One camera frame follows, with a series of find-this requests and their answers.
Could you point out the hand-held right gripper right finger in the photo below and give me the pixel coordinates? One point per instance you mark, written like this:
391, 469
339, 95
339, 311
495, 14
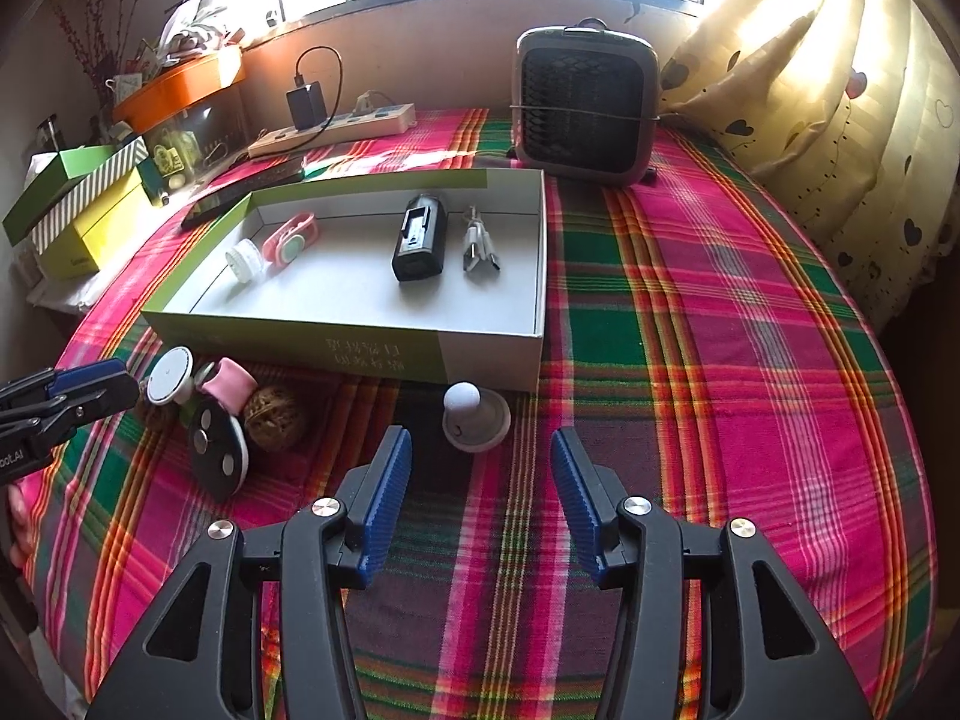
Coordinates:
577, 510

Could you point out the black round disc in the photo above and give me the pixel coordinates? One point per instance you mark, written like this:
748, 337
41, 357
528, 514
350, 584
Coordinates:
217, 457

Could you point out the pink cup roller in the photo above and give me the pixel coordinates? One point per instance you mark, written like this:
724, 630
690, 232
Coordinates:
229, 386

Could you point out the black charger adapter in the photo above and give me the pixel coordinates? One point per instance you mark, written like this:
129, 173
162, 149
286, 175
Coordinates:
306, 106

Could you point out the green white cardboard box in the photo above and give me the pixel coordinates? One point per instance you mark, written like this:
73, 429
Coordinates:
337, 300

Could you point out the pink mint clip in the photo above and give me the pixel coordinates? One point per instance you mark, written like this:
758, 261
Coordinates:
289, 244

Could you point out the white power strip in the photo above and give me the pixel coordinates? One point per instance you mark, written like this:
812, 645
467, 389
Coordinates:
360, 125

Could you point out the heart print curtain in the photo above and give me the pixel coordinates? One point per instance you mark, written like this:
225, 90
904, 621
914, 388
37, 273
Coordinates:
885, 187

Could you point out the clear glass tank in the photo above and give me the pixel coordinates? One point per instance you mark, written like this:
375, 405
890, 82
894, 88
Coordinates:
217, 127

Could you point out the grey space heater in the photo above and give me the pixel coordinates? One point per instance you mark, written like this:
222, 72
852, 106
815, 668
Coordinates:
585, 105

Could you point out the white plastic bag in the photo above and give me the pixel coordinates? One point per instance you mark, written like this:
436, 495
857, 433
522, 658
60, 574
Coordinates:
187, 19

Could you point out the white ball knob mount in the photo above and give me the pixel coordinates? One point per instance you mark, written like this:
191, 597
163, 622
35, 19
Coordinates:
476, 427

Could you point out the red flower branches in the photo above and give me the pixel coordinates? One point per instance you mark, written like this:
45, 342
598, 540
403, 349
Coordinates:
97, 37

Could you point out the black cylindrical device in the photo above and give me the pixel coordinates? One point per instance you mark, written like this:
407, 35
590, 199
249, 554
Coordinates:
420, 255

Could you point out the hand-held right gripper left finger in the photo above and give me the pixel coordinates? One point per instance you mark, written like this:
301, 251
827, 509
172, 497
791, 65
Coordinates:
386, 510

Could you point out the black smartphone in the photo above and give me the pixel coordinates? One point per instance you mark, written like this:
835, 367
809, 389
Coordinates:
225, 199

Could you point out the person's left hand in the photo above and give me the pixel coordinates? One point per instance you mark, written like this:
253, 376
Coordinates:
19, 532

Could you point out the white plug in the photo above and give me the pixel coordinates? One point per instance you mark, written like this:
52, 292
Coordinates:
367, 105

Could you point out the white ribbed cap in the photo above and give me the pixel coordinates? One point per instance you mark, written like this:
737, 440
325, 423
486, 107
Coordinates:
244, 262

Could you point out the white green round roller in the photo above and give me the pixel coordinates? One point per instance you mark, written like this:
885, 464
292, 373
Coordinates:
171, 375

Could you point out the orange tray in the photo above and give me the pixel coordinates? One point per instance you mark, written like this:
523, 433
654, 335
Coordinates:
180, 86

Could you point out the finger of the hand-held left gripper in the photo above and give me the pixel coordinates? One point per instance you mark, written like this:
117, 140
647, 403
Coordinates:
82, 375
97, 397

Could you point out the striped box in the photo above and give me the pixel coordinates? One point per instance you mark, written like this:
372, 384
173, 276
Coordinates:
90, 189

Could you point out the white tissue paper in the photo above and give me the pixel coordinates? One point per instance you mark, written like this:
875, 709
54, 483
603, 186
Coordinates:
39, 169

